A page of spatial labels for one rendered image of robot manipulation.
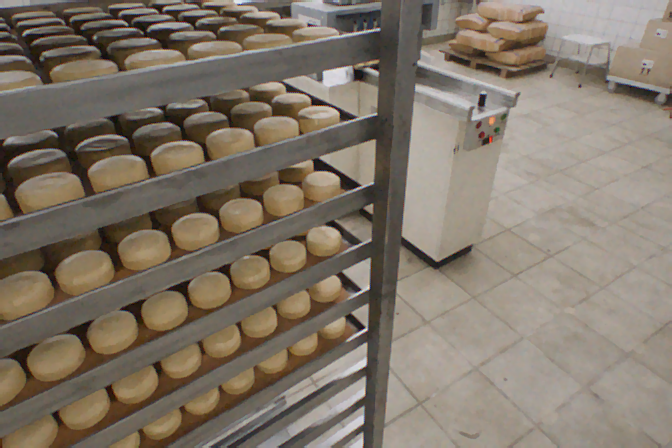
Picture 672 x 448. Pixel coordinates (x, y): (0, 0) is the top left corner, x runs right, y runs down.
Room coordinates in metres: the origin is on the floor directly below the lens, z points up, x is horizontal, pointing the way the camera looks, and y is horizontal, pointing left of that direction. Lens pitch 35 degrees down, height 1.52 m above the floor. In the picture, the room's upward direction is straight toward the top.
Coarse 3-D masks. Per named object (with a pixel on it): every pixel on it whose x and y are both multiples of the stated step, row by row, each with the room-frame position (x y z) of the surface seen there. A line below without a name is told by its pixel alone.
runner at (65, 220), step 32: (352, 128) 0.47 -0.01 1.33; (224, 160) 0.38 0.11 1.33; (256, 160) 0.39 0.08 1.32; (288, 160) 0.42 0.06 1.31; (128, 192) 0.32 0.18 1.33; (160, 192) 0.34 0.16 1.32; (192, 192) 0.35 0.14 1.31; (0, 224) 0.27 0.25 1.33; (32, 224) 0.28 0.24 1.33; (64, 224) 0.29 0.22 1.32; (96, 224) 0.30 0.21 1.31; (0, 256) 0.26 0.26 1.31
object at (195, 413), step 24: (312, 336) 0.48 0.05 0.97; (336, 336) 0.49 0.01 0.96; (288, 360) 0.45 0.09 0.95; (312, 360) 0.45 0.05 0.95; (240, 384) 0.39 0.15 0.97; (264, 384) 0.40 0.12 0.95; (192, 408) 0.35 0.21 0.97; (216, 408) 0.36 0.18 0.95; (144, 432) 0.32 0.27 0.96; (168, 432) 0.32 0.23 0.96
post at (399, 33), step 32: (384, 0) 0.48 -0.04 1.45; (416, 0) 0.47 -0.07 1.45; (384, 32) 0.48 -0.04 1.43; (416, 32) 0.48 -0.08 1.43; (384, 64) 0.48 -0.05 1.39; (416, 64) 0.48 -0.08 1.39; (384, 96) 0.48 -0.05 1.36; (384, 128) 0.47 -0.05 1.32; (384, 160) 0.47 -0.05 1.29; (384, 192) 0.47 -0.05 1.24; (384, 224) 0.46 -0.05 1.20; (384, 256) 0.46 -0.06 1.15; (384, 288) 0.46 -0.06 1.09; (384, 320) 0.47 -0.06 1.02; (384, 352) 0.47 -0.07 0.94; (384, 384) 0.47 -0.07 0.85; (384, 416) 0.48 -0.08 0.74
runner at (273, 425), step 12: (348, 372) 0.49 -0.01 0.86; (360, 372) 0.48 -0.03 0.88; (336, 384) 0.45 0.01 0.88; (348, 384) 0.46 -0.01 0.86; (312, 396) 0.44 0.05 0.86; (324, 396) 0.43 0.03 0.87; (288, 408) 0.42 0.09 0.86; (300, 408) 0.41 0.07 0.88; (312, 408) 0.42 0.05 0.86; (276, 420) 0.38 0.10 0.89; (288, 420) 0.39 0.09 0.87; (252, 432) 0.38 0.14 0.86; (264, 432) 0.37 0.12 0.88; (276, 432) 0.38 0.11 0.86; (228, 444) 0.36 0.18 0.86; (240, 444) 0.35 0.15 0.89; (252, 444) 0.36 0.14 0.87
